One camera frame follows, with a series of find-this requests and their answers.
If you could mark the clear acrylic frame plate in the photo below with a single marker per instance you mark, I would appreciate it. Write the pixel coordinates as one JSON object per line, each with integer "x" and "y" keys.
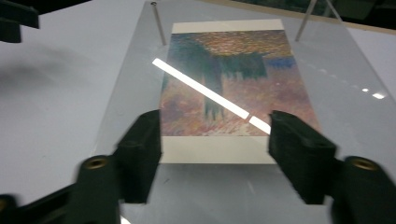
{"x": 124, "y": 93}

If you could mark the thin metal rod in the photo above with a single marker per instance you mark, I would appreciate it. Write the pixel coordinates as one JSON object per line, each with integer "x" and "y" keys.
{"x": 305, "y": 20}
{"x": 333, "y": 11}
{"x": 158, "y": 23}

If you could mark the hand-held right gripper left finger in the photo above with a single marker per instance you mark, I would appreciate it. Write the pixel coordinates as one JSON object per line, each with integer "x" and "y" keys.
{"x": 137, "y": 161}

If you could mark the colourful painting print card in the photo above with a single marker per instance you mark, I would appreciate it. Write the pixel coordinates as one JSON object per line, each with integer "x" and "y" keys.
{"x": 249, "y": 93}

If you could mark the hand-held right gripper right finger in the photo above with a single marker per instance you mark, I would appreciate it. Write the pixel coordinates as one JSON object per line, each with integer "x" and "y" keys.
{"x": 305, "y": 161}

